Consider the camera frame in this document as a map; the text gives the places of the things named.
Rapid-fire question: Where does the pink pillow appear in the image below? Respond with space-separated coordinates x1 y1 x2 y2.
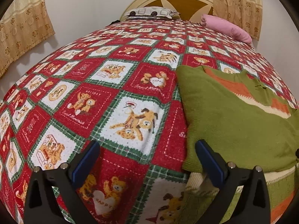
200 14 252 45

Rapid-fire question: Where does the dark item beside pillow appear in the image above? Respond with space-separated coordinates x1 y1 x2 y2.
107 20 120 26

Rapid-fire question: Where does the beige window curtain right panel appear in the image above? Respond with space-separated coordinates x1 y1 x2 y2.
213 0 263 41

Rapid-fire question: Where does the grey patterned pillow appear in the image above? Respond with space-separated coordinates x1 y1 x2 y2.
123 7 180 20

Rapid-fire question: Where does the cream wooden headboard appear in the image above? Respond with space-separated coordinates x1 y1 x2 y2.
125 0 213 23

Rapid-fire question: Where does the red patchwork teddy bedspread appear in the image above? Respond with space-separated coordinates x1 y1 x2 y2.
1 20 298 223

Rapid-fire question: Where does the beige left wall curtain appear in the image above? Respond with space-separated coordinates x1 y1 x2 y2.
1 0 55 75

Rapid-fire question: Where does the green striped knit sweater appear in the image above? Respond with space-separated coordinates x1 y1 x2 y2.
176 65 298 223

